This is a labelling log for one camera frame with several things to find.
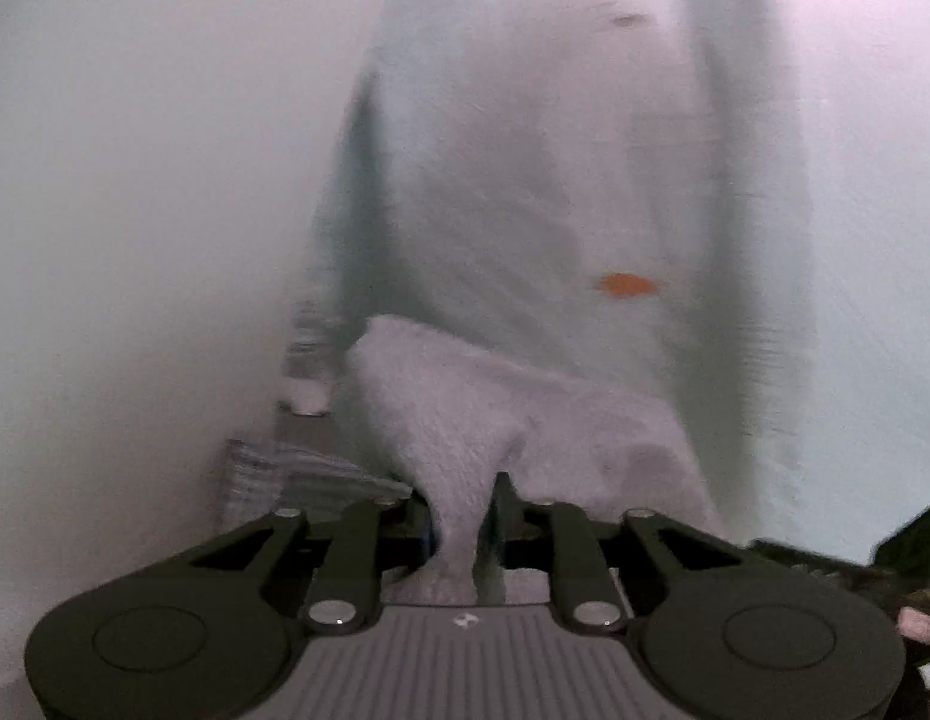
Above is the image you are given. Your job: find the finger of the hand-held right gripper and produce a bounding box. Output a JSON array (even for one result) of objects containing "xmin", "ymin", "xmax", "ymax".
[{"xmin": 746, "ymin": 538, "xmax": 882, "ymax": 590}]

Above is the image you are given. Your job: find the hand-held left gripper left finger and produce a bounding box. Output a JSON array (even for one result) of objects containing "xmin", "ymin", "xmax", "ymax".
[{"xmin": 191, "ymin": 496, "xmax": 440, "ymax": 632}]

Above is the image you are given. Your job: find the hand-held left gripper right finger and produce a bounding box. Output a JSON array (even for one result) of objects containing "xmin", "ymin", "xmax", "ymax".
[{"xmin": 476, "ymin": 471, "xmax": 745, "ymax": 629}]

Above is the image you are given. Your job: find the white garment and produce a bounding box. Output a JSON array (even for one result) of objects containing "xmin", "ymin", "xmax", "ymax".
[{"xmin": 345, "ymin": 313, "xmax": 725, "ymax": 605}]

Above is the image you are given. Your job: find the folded blue plaid garment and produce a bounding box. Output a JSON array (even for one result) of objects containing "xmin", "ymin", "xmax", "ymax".
[{"xmin": 223, "ymin": 435, "xmax": 413, "ymax": 533}]

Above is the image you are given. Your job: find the striped cloth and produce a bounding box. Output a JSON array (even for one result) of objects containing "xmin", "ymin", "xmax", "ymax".
[{"xmin": 285, "ymin": 298, "xmax": 355, "ymax": 391}]

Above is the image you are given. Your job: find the light blue carrot print sheet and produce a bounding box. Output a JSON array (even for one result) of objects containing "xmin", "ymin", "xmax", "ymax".
[{"xmin": 285, "ymin": 0, "xmax": 930, "ymax": 541}]

